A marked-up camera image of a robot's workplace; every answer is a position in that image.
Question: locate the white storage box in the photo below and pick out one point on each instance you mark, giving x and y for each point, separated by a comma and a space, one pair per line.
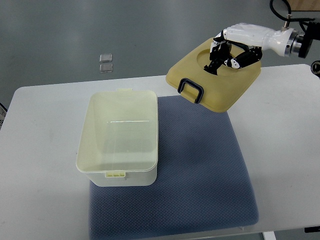
119, 140

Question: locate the wooden furniture corner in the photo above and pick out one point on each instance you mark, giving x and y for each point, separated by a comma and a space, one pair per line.
305, 5

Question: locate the upper floor plate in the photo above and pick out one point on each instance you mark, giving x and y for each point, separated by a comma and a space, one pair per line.
106, 57

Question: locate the blue grey fabric mat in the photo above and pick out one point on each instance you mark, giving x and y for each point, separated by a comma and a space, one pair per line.
202, 181

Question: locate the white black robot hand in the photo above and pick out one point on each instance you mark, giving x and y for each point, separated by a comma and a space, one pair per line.
242, 45

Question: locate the white table leg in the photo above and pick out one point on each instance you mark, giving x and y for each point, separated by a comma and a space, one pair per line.
269, 235

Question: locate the yellow box lid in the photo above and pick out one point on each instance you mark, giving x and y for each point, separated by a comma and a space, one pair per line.
216, 92

